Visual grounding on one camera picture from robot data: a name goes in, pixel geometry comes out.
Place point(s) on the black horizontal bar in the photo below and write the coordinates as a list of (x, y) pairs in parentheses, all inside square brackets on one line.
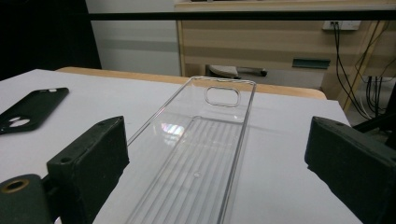
[(218, 15)]

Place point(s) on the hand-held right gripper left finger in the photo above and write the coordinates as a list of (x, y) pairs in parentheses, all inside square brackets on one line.
[(90, 161)]

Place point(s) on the white table mat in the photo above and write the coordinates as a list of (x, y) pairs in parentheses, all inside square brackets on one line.
[(280, 155)]

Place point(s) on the clear plastic tray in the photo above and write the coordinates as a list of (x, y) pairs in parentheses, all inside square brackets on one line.
[(199, 186)]

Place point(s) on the light wooden cabinet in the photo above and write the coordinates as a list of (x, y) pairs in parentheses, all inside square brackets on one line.
[(249, 40)]

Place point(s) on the black phone case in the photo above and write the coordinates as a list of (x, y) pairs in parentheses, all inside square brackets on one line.
[(40, 105)]

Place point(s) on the black metal stand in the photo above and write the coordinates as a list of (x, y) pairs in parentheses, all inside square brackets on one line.
[(381, 121)]

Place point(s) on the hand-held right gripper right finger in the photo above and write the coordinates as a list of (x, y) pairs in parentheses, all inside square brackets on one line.
[(351, 165)]

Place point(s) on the white power strip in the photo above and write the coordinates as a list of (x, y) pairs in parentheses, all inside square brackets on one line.
[(345, 25)]

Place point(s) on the black curtain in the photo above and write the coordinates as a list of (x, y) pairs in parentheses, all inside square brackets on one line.
[(43, 34)]

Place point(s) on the wooden table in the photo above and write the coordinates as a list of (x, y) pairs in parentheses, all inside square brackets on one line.
[(124, 74)]

